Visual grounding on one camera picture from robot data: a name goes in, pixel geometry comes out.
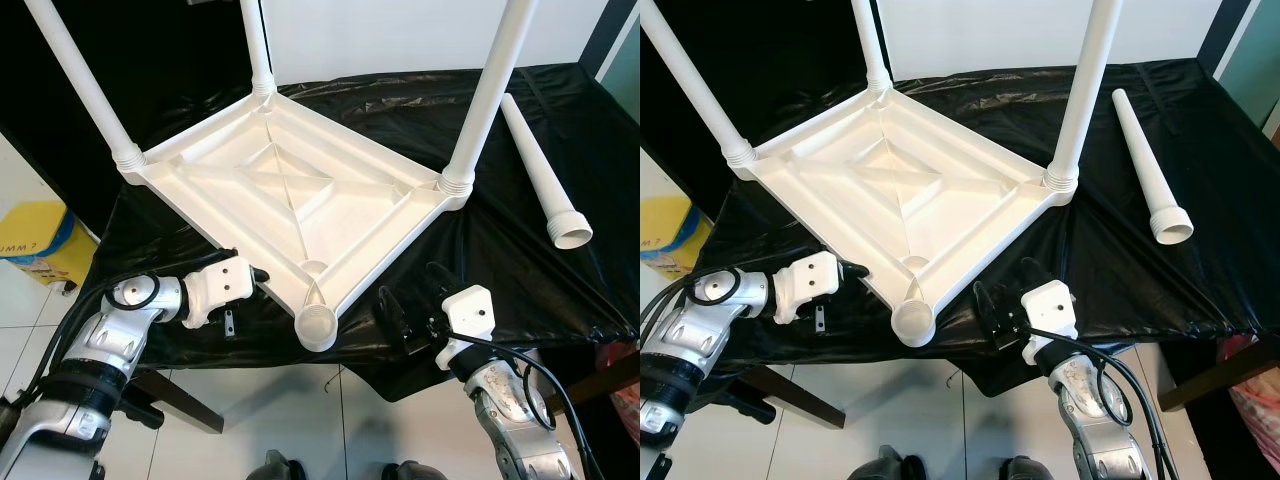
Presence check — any white plastic table top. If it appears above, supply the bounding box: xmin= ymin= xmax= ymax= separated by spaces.
xmin=120 ymin=85 xmax=473 ymax=353
xmin=735 ymin=80 xmax=1081 ymax=348

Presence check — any white plastic table leg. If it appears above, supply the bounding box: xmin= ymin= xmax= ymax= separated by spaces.
xmin=640 ymin=0 xmax=759 ymax=181
xmin=238 ymin=0 xmax=278 ymax=98
xmin=437 ymin=0 xmax=541 ymax=194
xmin=1110 ymin=88 xmax=1194 ymax=246
xmin=22 ymin=0 xmax=148 ymax=173
xmin=498 ymin=93 xmax=595 ymax=250
xmin=1043 ymin=0 xmax=1126 ymax=191
xmin=850 ymin=0 xmax=894 ymax=93

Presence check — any black plastic table cover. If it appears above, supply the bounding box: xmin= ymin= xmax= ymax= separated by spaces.
xmin=700 ymin=58 xmax=1280 ymax=399
xmin=95 ymin=62 xmax=641 ymax=403

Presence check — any dark grey robot left foot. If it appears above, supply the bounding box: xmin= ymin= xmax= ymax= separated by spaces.
xmin=262 ymin=450 xmax=306 ymax=480
xmin=850 ymin=445 xmax=926 ymax=480

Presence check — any yellow storage box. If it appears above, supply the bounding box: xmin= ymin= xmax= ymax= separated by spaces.
xmin=0 ymin=200 xmax=98 ymax=296
xmin=640 ymin=195 xmax=716 ymax=279

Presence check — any pink patterned bag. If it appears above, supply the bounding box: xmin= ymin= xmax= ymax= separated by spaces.
xmin=1220 ymin=335 xmax=1280 ymax=456
xmin=590 ymin=345 xmax=641 ymax=461

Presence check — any black door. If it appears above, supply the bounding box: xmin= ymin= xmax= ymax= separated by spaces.
xmin=640 ymin=0 xmax=886 ymax=201
xmin=0 ymin=0 xmax=271 ymax=231

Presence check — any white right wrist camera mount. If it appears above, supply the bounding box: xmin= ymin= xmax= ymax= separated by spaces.
xmin=437 ymin=285 xmax=498 ymax=369
xmin=1020 ymin=280 xmax=1079 ymax=366

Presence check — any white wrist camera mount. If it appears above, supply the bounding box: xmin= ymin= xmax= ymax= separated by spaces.
xmin=1020 ymin=280 xmax=1079 ymax=366
xmin=770 ymin=250 xmax=843 ymax=323
xmin=437 ymin=285 xmax=498 ymax=369
xmin=180 ymin=255 xmax=253 ymax=329

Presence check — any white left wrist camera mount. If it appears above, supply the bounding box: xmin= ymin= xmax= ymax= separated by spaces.
xmin=180 ymin=255 xmax=253 ymax=329
xmin=770 ymin=250 xmax=843 ymax=323

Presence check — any dark door frame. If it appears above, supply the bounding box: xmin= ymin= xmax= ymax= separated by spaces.
xmin=1195 ymin=0 xmax=1251 ymax=71
xmin=580 ymin=0 xmax=641 ymax=81

